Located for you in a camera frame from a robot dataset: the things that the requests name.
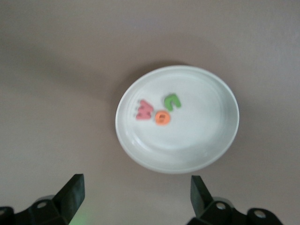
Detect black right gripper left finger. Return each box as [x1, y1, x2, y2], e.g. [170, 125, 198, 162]
[0, 173, 85, 225]

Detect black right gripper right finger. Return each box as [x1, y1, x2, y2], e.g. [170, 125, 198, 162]
[187, 175, 282, 225]

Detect orange round foam letter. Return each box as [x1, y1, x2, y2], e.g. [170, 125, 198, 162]
[154, 110, 171, 126]

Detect green foam letter u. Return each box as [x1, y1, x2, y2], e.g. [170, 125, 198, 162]
[163, 93, 182, 112]

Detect red foam letter w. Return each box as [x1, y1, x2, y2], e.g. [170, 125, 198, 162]
[135, 99, 155, 121]

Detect beige brown plate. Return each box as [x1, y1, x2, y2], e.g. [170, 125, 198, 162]
[115, 65, 240, 174]

